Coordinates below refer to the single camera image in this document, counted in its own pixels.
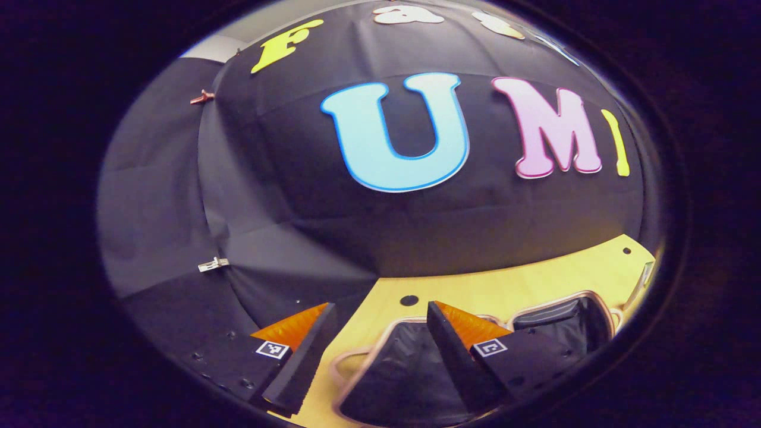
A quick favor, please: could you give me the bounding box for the black backdrop cloth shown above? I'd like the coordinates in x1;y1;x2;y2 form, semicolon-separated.
98;0;662;329

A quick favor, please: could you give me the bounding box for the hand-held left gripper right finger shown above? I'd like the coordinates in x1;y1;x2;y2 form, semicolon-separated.
426;300;587;414

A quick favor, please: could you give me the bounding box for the pink suitcase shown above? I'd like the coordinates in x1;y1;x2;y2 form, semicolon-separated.
330;290;625;427

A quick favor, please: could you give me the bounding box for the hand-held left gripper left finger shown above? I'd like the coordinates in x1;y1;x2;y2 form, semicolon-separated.
178;302;338;418

